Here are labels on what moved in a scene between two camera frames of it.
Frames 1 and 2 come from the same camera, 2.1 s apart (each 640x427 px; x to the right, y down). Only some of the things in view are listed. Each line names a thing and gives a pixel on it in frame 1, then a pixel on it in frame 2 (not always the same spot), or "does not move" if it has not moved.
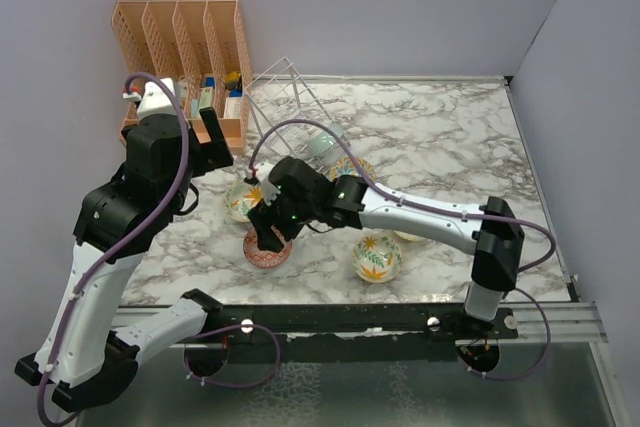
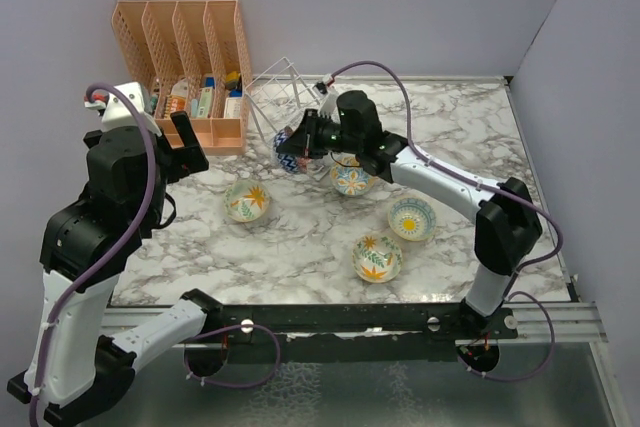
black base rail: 236,331 does not move
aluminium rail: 570,322 does not move
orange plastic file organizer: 199,47 does not move
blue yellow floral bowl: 347,166 does not move
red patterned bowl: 265,259 → 295,163
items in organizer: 232,107 does not move
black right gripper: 264,217 → 305,136
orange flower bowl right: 377,258 does not move
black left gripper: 212,154 → 190,157
